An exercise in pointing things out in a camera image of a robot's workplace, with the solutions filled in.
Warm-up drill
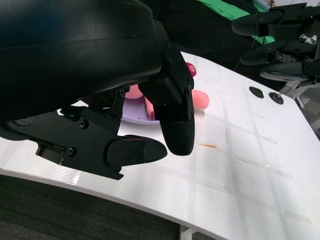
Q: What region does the pink plush doll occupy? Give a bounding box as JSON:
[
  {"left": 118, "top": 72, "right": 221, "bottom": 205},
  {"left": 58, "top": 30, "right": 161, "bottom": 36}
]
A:
[{"left": 124, "top": 61, "right": 210, "bottom": 120}]

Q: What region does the green cloth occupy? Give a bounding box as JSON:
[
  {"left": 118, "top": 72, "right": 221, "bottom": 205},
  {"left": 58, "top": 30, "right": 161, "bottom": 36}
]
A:
[{"left": 194, "top": 0, "right": 278, "bottom": 46}]

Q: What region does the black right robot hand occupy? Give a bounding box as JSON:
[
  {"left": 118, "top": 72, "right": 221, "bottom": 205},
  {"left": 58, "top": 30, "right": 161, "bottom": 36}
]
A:
[{"left": 231, "top": 2, "right": 320, "bottom": 83}]

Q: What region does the black round table grommet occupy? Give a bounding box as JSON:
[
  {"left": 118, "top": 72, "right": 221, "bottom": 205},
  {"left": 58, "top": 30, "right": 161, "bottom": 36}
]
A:
[{"left": 249, "top": 86, "right": 265, "bottom": 99}]

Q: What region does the white metal stand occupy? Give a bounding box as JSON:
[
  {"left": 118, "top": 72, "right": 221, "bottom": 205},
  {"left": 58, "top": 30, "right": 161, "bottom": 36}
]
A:
[{"left": 279, "top": 77, "right": 320, "bottom": 110}]

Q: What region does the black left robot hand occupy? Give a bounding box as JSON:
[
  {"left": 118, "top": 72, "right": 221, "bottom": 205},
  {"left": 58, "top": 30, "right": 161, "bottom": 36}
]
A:
[{"left": 0, "top": 0, "right": 196, "bottom": 181}]

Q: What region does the purple plate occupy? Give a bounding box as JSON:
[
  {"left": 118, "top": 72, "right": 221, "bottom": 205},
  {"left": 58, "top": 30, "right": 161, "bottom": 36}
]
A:
[{"left": 119, "top": 96, "right": 161, "bottom": 126}]

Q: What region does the black grommet with screw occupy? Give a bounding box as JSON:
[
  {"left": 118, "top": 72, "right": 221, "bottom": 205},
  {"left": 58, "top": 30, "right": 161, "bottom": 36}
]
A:
[{"left": 268, "top": 91, "right": 285, "bottom": 105}]

